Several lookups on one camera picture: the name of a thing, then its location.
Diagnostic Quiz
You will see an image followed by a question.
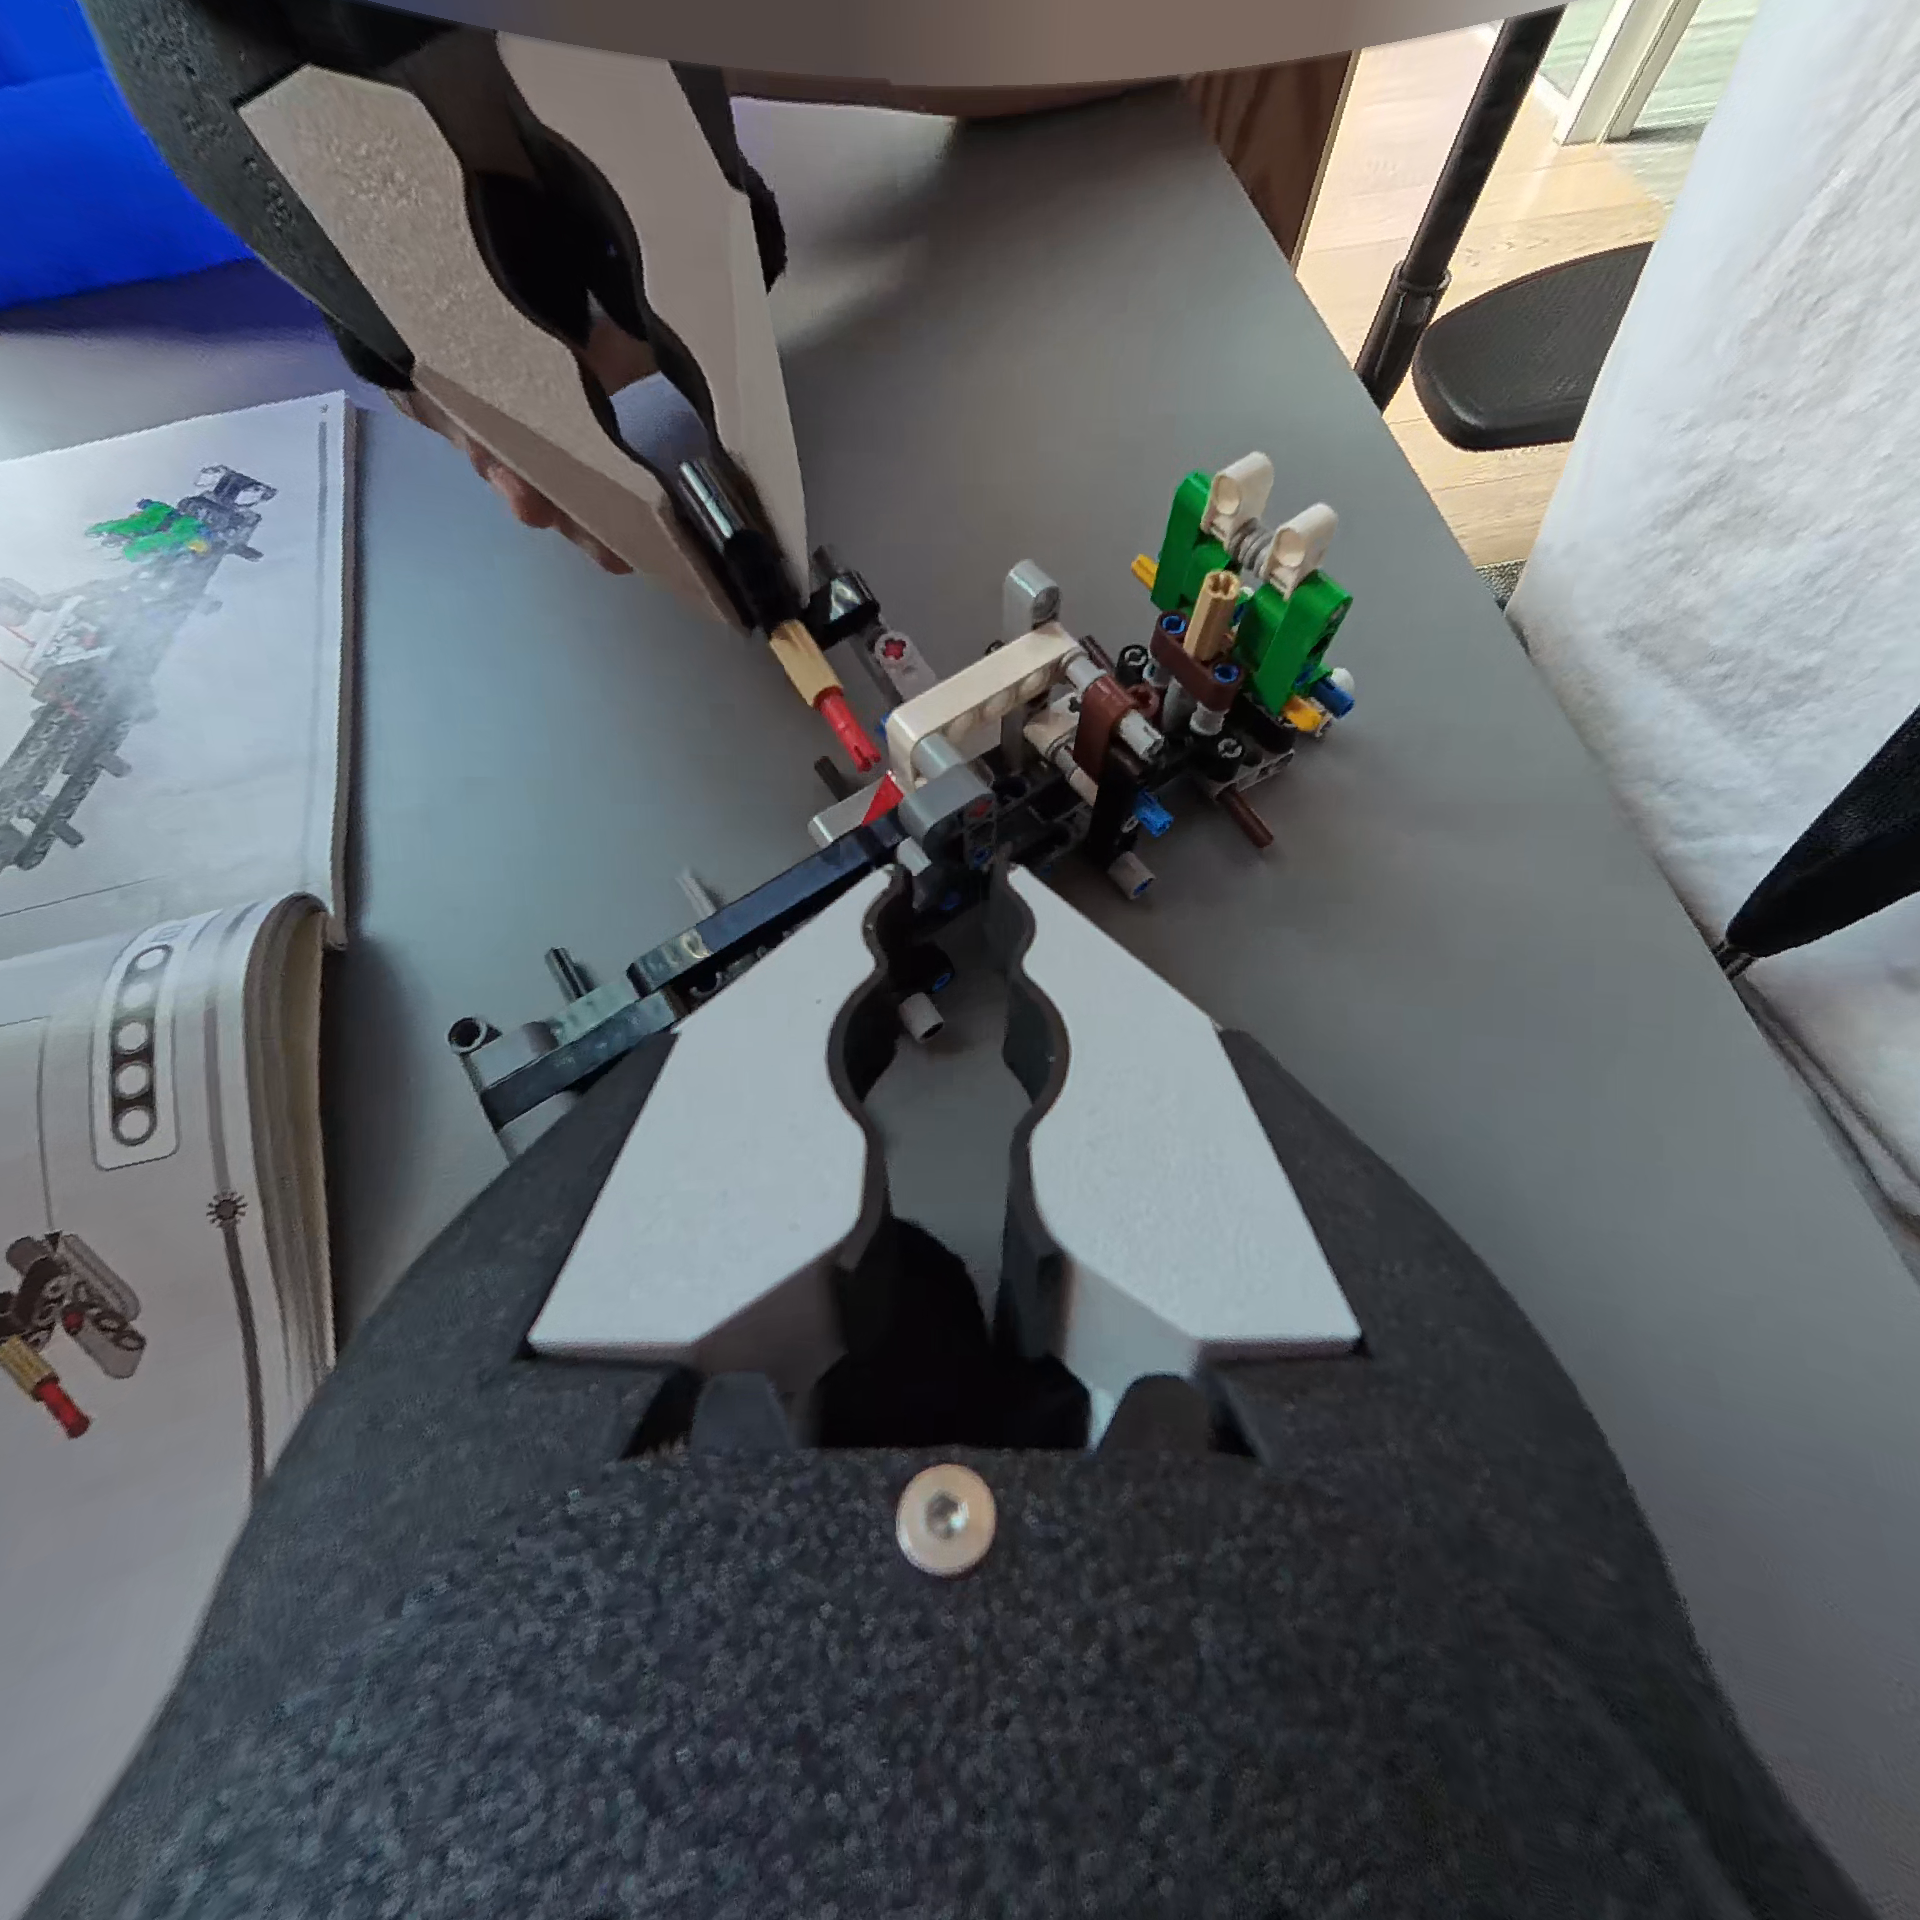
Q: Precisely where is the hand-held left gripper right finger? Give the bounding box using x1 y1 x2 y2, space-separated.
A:
1000 870 1363 1419

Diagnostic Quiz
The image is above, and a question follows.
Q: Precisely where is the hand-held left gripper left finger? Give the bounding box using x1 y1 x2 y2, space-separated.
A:
528 877 905 1365

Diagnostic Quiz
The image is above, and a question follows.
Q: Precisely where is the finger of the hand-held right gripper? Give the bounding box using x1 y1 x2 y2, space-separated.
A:
239 66 747 626
491 35 816 606

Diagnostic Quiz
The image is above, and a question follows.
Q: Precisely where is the black lego piece with red axle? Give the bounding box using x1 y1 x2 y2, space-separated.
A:
672 455 931 775

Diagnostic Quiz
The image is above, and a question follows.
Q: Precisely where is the partly built lego model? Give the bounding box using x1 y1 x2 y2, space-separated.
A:
448 455 1360 1155

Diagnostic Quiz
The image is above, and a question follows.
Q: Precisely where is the lego instruction booklet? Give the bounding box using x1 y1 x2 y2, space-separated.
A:
0 392 359 1862

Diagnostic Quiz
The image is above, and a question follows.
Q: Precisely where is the person's right hand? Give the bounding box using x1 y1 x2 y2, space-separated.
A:
477 440 635 578

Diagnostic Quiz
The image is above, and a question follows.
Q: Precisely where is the blue plastic bin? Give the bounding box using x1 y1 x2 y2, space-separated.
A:
0 0 347 309

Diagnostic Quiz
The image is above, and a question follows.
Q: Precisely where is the brown wooden panel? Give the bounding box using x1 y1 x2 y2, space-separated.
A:
1183 51 1360 271

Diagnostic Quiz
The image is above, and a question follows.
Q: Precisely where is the black chair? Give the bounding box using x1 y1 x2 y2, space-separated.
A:
1352 6 1654 453

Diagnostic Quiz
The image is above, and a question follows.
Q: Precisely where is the person's white shirt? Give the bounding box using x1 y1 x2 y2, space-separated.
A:
1506 0 1920 1278

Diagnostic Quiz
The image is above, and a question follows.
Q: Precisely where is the black strap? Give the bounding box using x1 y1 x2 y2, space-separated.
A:
1725 736 1920 968

